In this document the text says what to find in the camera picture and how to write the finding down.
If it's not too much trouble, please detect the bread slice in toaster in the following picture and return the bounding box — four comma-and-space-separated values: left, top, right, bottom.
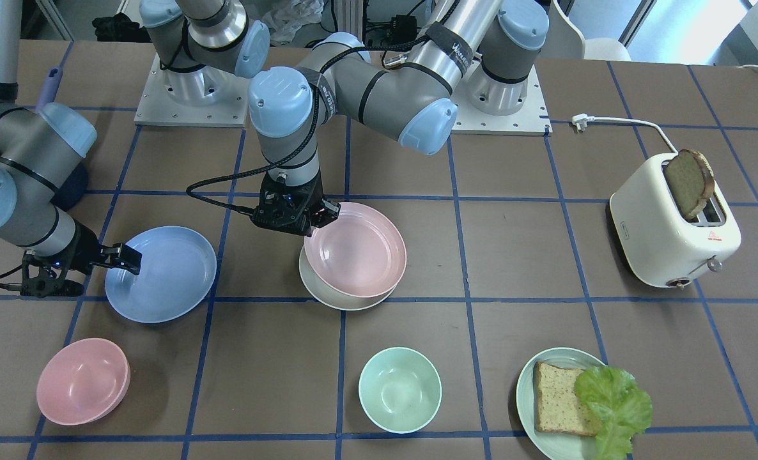
663, 149, 716, 222

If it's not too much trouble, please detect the pink bowl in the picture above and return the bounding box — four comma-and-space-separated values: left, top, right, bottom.
35, 338, 131, 426

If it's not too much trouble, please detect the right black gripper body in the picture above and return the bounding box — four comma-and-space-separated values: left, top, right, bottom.
20, 222, 108, 299

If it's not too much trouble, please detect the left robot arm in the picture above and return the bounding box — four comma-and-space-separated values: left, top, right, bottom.
236, 1, 550, 236

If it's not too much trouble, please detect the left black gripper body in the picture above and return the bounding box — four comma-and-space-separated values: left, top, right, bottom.
251, 172, 325, 236

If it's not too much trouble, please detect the pink plate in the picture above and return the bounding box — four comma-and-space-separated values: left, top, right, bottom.
304, 202, 407, 298

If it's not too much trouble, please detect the green plate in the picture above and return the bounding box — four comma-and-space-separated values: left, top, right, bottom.
514, 347, 604, 459

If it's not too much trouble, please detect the lettuce leaf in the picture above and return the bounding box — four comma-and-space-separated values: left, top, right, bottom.
575, 366, 653, 459

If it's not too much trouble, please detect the white chair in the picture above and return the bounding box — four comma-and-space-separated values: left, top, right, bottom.
539, 1, 632, 61

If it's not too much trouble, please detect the bread slice on plate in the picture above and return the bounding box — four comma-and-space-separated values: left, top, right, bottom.
534, 361, 602, 437

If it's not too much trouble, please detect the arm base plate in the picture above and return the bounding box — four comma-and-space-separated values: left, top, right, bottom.
134, 56, 249, 128
451, 62, 552, 136

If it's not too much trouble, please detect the cream plate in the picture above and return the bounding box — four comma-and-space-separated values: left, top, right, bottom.
299, 249, 393, 311

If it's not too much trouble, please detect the toaster power cable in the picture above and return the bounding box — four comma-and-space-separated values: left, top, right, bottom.
571, 113, 679, 154

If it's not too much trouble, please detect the cream toaster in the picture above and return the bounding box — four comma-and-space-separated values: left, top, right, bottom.
608, 153, 741, 288

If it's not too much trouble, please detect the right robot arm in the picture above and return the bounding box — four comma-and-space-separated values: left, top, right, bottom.
0, 1, 142, 298

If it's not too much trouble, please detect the blue plate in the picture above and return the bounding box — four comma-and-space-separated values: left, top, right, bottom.
104, 226, 217, 323

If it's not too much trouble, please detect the green bowl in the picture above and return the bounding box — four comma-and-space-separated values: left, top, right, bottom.
358, 347, 442, 434

